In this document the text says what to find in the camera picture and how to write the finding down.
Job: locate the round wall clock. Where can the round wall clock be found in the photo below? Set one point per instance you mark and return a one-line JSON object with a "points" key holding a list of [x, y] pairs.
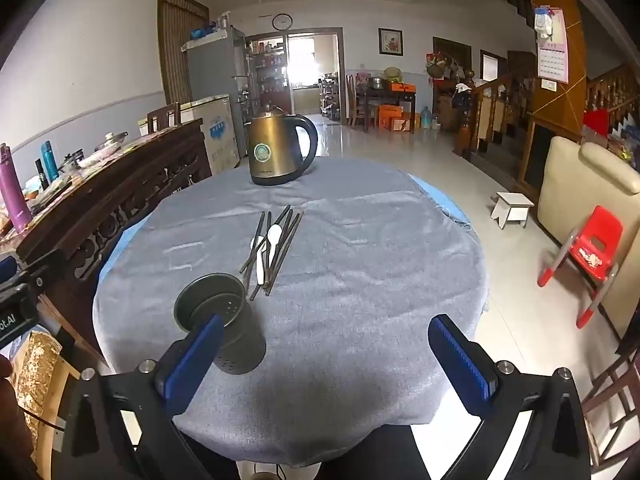
{"points": [[282, 22]]}

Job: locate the red plastic child chair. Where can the red plastic child chair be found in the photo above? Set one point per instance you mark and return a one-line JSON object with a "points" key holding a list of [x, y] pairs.
{"points": [[592, 247]]}

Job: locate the teal thermos bottle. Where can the teal thermos bottle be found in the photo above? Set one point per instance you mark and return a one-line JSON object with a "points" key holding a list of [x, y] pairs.
{"points": [[49, 161]]}

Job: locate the dark wooden side table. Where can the dark wooden side table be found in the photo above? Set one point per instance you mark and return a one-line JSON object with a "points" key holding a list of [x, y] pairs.
{"points": [[395, 93]]}

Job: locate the dark chopstick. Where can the dark chopstick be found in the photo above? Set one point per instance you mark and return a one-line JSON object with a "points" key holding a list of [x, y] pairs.
{"points": [[285, 224], [266, 250], [279, 219], [285, 249], [253, 244], [256, 288]]}

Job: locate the purple thermos bottle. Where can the purple thermos bottle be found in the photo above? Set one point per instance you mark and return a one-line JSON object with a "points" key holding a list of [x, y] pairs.
{"points": [[11, 191]]}

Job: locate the wooden chair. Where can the wooden chair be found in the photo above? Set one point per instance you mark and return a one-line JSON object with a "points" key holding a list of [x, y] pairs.
{"points": [[619, 382]]}

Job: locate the framed flower picture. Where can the framed flower picture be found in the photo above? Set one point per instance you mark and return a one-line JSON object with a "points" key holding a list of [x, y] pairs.
{"points": [[390, 42]]}

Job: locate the gold glitter bag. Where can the gold glitter bag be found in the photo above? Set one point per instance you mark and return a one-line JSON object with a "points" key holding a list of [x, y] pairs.
{"points": [[33, 357]]}

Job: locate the cream leather sofa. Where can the cream leather sofa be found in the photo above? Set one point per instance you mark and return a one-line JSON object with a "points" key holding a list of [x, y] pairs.
{"points": [[577, 179]]}

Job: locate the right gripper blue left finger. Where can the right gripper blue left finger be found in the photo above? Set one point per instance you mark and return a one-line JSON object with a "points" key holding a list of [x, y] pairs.
{"points": [[181, 370]]}

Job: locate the wooden stair railing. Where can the wooden stair railing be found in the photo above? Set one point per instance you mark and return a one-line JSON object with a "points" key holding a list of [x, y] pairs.
{"points": [[483, 111]]}

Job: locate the grey refrigerator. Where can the grey refrigerator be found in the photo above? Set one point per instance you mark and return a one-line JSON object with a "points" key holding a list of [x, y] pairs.
{"points": [[217, 66]]}

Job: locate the white chest freezer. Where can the white chest freezer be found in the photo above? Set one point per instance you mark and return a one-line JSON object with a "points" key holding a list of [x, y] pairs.
{"points": [[218, 132]]}

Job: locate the small white wooden stool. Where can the small white wooden stool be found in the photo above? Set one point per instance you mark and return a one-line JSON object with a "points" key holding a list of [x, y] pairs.
{"points": [[511, 208]]}

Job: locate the grey round tablecloth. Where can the grey round tablecloth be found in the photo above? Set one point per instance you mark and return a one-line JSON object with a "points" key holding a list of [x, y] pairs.
{"points": [[374, 259]]}

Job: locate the blue water jug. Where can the blue water jug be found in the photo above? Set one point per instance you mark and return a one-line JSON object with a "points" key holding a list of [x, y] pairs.
{"points": [[425, 118]]}

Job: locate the gold electric kettle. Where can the gold electric kettle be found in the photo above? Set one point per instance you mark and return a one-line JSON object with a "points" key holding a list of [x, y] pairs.
{"points": [[273, 146]]}

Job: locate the dark perforated utensil holder cup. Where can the dark perforated utensil holder cup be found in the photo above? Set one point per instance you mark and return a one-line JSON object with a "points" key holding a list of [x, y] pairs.
{"points": [[243, 345]]}

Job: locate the orange cardboard box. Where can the orange cardboard box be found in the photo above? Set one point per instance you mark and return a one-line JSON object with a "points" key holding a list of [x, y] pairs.
{"points": [[386, 114]]}

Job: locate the white plastic spoon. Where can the white plastic spoon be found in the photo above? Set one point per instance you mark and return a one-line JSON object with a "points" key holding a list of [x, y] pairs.
{"points": [[259, 261], [275, 234]]}

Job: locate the wall calendar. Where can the wall calendar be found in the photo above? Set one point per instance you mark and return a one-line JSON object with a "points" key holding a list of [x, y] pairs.
{"points": [[552, 44]]}

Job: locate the carved dark wooden sideboard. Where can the carved dark wooden sideboard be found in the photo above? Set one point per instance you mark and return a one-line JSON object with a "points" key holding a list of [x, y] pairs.
{"points": [[88, 219]]}

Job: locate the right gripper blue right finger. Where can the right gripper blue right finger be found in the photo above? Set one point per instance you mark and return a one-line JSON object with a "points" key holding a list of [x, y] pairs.
{"points": [[467, 366]]}

